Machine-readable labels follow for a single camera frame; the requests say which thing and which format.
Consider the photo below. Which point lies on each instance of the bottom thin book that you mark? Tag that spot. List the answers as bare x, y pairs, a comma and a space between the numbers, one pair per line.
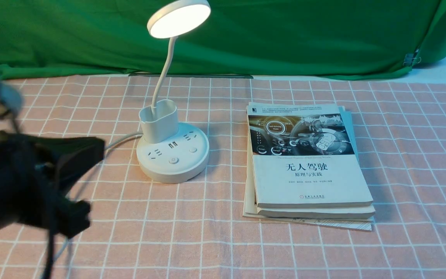
347, 224

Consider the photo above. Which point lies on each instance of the green backdrop cloth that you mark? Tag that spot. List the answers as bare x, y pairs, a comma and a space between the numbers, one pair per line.
341, 39

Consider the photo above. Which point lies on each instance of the metal binder clip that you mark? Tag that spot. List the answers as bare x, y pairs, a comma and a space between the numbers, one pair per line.
412, 59

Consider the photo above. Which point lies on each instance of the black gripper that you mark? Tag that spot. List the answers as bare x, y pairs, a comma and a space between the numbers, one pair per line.
63, 161

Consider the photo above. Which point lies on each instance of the white desk lamp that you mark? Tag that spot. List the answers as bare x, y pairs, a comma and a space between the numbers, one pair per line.
170, 151

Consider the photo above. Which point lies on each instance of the middle book in stack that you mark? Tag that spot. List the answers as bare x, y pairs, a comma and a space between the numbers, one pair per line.
356, 211

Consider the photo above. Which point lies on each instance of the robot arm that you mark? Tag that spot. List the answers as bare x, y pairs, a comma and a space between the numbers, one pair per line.
37, 173

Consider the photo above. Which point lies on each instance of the white autonomous driving book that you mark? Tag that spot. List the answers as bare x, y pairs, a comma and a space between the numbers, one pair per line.
304, 155

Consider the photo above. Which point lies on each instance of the pink checkered tablecloth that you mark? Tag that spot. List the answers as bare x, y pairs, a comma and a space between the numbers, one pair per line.
196, 230

